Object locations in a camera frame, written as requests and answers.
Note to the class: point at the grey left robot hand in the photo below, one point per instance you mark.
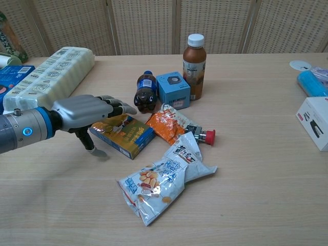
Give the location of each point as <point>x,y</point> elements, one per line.
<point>82,110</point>

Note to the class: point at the yellow snack box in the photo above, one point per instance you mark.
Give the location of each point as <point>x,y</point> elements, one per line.
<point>128,135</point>

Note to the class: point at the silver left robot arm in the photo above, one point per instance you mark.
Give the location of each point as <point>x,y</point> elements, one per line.
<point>23,128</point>

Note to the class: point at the blue Oreo box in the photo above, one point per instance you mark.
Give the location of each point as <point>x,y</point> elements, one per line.
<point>12,79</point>

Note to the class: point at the small blue cube box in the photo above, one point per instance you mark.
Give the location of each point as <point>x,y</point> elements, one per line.
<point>173,91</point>

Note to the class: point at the white product box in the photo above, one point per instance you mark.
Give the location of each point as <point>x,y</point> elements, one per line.
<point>314,120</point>

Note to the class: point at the cola bottle blue label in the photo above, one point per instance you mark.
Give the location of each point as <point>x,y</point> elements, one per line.
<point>145,93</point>

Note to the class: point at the orange snack packet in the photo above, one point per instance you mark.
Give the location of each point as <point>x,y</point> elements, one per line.
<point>166,123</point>

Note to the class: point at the white blue peanut bag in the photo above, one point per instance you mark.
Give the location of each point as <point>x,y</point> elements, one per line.
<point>164,179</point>

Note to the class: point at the woven folding screen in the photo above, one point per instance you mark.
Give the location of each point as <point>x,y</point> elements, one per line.
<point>148,25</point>

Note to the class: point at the brown tea bottle white cap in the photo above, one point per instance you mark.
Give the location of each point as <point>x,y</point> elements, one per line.
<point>194,69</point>

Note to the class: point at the red emergency stop button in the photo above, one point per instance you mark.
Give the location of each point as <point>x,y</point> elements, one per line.
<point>205,134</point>

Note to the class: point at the white round lid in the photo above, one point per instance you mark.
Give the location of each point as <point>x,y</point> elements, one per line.
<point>300,64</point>

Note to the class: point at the light blue roll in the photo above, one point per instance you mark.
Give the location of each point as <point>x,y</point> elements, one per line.
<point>311,83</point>

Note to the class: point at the small purple pack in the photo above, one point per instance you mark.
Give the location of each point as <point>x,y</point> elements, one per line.
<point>320,74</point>

